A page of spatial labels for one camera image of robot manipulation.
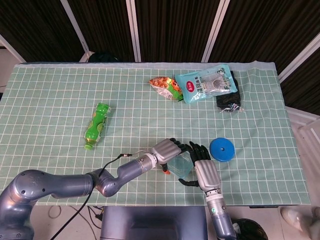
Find light blue sock package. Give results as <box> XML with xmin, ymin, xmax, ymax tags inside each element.
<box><xmin>174</xmin><ymin>63</ymin><xmax>239</xmax><ymax>105</ymax></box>

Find green checked tablecloth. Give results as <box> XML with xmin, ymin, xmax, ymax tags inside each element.
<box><xmin>0</xmin><ymin>60</ymin><xmax>311</xmax><ymax>207</ymax></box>

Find clear bag black contents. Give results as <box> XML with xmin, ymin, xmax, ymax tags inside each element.
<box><xmin>216</xmin><ymin>70</ymin><xmax>245</xmax><ymax>114</ymax></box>

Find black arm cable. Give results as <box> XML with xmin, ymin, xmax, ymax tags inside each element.
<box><xmin>48</xmin><ymin>149</ymin><xmax>153</xmax><ymax>240</ymax></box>

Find black trash bin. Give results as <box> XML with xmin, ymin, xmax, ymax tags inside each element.
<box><xmin>231</xmin><ymin>218</ymin><xmax>270</xmax><ymax>240</ymax></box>

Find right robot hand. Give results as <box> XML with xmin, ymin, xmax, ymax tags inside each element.
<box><xmin>177</xmin><ymin>141</ymin><xmax>223</xmax><ymax>195</ymax></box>

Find orange green snack bag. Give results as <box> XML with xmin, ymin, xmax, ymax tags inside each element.
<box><xmin>149</xmin><ymin>76</ymin><xmax>185</xmax><ymax>103</ymax></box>

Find white partition post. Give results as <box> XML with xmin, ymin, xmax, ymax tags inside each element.
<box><xmin>0</xmin><ymin>33</ymin><xmax>26</xmax><ymax>63</ymax></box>
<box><xmin>276</xmin><ymin>32</ymin><xmax>320</xmax><ymax>84</ymax></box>
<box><xmin>59</xmin><ymin>0</ymin><xmax>91</xmax><ymax>62</ymax></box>
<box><xmin>125</xmin><ymin>0</ymin><xmax>142</xmax><ymax>63</ymax></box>
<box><xmin>201</xmin><ymin>0</ymin><xmax>231</xmax><ymax>63</ymax></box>

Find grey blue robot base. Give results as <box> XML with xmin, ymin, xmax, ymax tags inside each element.
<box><xmin>99</xmin><ymin>206</ymin><xmax>209</xmax><ymax>240</ymax></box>

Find clear blue plastic container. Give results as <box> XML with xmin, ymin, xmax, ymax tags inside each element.
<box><xmin>167</xmin><ymin>152</ymin><xmax>194</xmax><ymax>180</ymax></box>

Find blue round disc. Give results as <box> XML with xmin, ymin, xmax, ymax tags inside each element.
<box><xmin>209</xmin><ymin>137</ymin><xmax>236</xmax><ymax>163</ymax></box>

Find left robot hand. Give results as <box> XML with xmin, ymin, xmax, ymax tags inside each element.
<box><xmin>150</xmin><ymin>137</ymin><xmax>195</xmax><ymax>175</ymax></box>

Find white shoe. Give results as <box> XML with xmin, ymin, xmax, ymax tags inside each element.
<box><xmin>280</xmin><ymin>206</ymin><xmax>305</xmax><ymax>233</ymax></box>

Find green drink bottle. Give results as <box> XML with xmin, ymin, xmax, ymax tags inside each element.
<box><xmin>83</xmin><ymin>102</ymin><xmax>112</xmax><ymax>151</ymax></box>

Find black object behind table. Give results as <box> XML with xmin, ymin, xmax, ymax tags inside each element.
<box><xmin>88</xmin><ymin>51</ymin><xmax>120</xmax><ymax>63</ymax></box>

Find black cables on floor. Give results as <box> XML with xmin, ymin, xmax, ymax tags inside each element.
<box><xmin>86</xmin><ymin>205</ymin><xmax>105</xmax><ymax>223</ymax></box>

